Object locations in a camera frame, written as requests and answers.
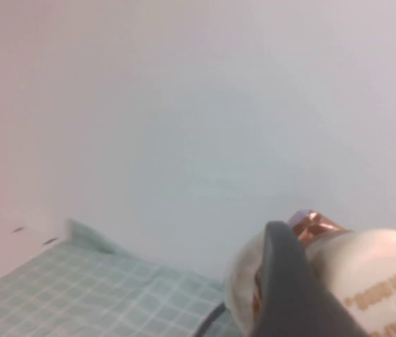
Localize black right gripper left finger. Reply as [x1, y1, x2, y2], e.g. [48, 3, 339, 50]
[250, 220, 371, 337]

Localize brown-label bottle cream cap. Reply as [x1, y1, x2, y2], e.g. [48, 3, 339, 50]
[224, 209, 396, 337]

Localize green checked tablecloth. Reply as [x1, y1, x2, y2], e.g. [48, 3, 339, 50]
[0, 218, 244, 337]

